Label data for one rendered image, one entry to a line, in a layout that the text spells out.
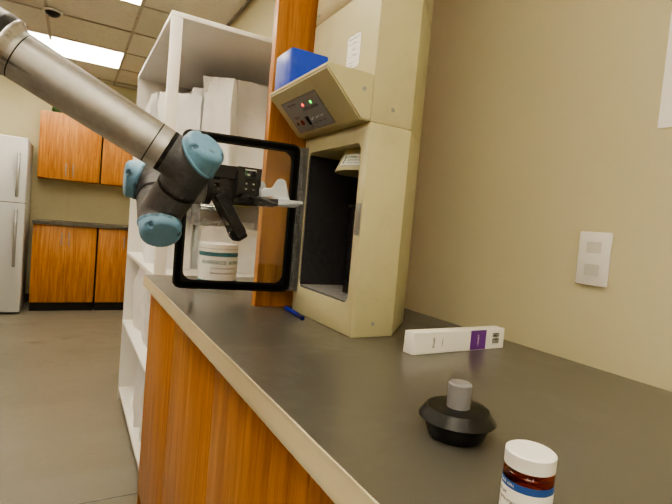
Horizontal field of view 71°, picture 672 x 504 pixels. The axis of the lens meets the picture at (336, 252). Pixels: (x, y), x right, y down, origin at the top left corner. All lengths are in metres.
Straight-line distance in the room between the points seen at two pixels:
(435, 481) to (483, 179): 0.98
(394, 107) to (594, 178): 0.46
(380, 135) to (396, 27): 0.24
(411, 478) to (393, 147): 0.74
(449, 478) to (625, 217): 0.74
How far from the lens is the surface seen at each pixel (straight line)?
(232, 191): 1.04
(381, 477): 0.51
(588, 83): 1.24
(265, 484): 0.80
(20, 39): 0.88
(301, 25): 1.45
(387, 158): 1.06
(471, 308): 1.37
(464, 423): 0.58
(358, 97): 1.04
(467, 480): 0.54
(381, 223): 1.05
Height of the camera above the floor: 1.18
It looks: 3 degrees down
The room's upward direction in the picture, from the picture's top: 5 degrees clockwise
